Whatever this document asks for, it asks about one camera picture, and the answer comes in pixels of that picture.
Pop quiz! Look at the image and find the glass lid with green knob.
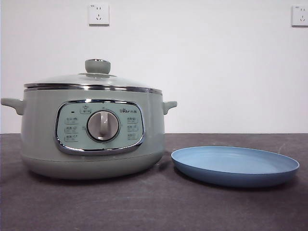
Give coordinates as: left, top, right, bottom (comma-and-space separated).
23, 58, 163, 95

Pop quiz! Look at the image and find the blue round plate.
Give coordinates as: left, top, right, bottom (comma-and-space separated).
170, 145, 300, 188

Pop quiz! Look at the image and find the pale green electric steamer pot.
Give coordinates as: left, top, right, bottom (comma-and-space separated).
0, 89, 178, 180

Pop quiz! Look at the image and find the white wall socket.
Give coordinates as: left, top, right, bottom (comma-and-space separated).
88, 4, 110, 26
291, 5, 308, 27

